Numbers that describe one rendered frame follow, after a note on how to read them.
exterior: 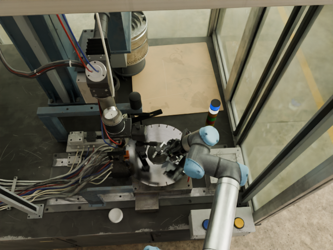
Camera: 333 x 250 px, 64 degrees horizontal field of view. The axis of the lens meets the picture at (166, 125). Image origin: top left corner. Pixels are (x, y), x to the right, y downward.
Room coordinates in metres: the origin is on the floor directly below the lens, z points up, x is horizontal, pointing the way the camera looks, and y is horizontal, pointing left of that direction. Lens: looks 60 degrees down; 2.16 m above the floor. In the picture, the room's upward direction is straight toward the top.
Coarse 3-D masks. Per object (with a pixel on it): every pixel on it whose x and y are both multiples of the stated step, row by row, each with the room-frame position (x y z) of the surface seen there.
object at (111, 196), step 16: (112, 112) 0.47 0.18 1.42; (112, 128) 0.48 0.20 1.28; (128, 128) 0.50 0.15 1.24; (224, 144) 0.67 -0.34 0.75; (64, 160) 0.56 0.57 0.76; (128, 160) 0.50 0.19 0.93; (112, 176) 0.45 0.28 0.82; (128, 176) 0.46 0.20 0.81; (64, 192) 0.38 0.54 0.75; (80, 192) 0.33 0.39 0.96; (96, 192) 0.33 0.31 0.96; (112, 192) 0.33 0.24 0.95; (128, 192) 0.38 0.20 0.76; (144, 192) 0.36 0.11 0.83; (160, 192) 0.37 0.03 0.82; (176, 192) 0.37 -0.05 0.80; (192, 192) 0.39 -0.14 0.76; (208, 192) 0.39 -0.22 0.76; (48, 208) 0.30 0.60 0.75; (64, 208) 0.30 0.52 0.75; (80, 208) 0.30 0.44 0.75; (96, 208) 0.30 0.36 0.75; (112, 208) 0.30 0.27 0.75; (144, 208) 0.29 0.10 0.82
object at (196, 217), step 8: (240, 208) 0.28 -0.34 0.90; (248, 208) 0.28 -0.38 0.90; (192, 216) 0.24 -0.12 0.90; (200, 216) 0.24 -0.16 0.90; (208, 216) 0.24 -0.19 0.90; (240, 216) 0.24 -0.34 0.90; (248, 216) 0.24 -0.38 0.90; (192, 224) 0.20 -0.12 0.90; (200, 224) 0.20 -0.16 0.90; (248, 224) 0.21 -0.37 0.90; (192, 232) 0.18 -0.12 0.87; (200, 232) 0.17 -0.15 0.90; (232, 232) 0.17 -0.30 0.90; (240, 232) 0.17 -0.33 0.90; (248, 232) 0.17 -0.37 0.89
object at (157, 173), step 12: (156, 132) 0.64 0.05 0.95; (168, 132) 0.64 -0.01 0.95; (180, 132) 0.64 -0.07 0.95; (132, 144) 0.57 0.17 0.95; (132, 156) 0.51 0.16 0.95; (132, 168) 0.45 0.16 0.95; (144, 168) 0.45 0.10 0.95; (156, 168) 0.45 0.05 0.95; (168, 168) 0.45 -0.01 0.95; (180, 168) 0.45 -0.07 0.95; (144, 180) 0.39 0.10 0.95; (156, 180) 0.39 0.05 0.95; (168, 180) 0.39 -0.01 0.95
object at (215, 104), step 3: (213, 99) 0.70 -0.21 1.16; (216, 99) 0.70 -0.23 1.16; (213, 102) 0.69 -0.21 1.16; (216, 102) 0.69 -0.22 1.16; (219, 102) 0.69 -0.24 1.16; (210, 105) 0.68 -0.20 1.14; (213, 105) 0.67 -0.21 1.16; (216, 105) 0.67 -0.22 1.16; (219, 105) 0.67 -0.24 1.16; (213, 108) 0.66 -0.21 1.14; (216, 108) 0.66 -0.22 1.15; (219, 108) 0.67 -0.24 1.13
